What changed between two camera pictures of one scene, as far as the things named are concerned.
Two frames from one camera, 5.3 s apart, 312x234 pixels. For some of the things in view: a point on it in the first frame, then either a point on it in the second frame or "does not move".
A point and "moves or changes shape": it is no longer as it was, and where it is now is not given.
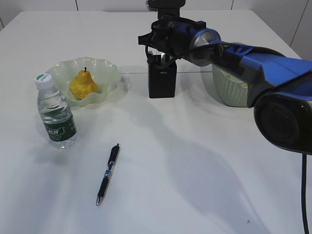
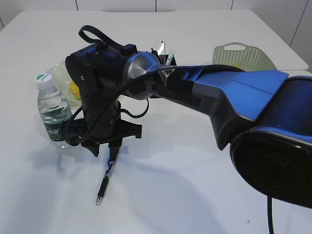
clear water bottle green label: x=58 y=119 does not move
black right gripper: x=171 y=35 -> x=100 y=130
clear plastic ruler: x=163 y=56 moves or changes shape
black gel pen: x=111 y=163 does not move
